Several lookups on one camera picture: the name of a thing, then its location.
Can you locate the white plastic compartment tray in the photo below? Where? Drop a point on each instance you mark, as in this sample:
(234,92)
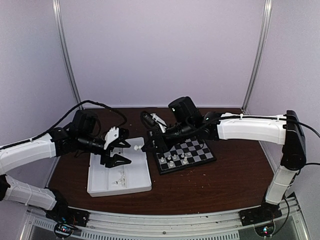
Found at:
(123,179)

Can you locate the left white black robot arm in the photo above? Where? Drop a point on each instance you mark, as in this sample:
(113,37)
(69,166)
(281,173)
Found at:
(57,142)

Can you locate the white chess piece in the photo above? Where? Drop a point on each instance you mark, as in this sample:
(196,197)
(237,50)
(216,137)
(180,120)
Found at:
(185,160)

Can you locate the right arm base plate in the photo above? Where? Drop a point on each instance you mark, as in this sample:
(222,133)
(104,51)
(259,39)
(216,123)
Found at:
(256,215)

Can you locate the front aluminium rail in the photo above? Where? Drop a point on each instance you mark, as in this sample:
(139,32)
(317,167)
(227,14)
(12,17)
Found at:
(224,225)

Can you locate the black grey chess board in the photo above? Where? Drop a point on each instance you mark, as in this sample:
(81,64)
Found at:
(201,154)

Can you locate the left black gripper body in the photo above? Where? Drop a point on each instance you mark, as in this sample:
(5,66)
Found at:
(84,144)

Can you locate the right aluminium frame post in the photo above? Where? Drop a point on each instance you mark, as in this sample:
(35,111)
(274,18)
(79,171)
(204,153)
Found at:
(264,30)

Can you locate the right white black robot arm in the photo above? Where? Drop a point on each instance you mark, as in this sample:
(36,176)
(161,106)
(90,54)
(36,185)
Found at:
(283,130)

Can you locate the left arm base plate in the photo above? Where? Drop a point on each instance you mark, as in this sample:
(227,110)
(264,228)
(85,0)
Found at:
(72,217)

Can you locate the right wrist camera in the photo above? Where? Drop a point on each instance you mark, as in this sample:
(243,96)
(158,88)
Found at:
(154,122)

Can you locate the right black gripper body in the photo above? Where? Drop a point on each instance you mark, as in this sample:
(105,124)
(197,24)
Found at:
(184,131)

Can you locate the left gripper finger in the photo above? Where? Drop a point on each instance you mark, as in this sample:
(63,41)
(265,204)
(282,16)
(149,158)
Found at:
(121,143)
(118,160)

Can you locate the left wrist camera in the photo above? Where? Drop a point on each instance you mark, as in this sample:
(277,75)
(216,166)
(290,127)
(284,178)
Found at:
(111,136)

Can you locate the aluminium frame post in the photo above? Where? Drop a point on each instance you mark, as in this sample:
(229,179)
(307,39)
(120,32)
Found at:
(64,48)
(264,30)

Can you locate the left aluminium frame post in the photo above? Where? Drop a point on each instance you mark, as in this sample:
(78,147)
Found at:
(64,48)

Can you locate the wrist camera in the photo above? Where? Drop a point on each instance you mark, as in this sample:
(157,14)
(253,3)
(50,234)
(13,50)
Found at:
(154,122)
(111,136)

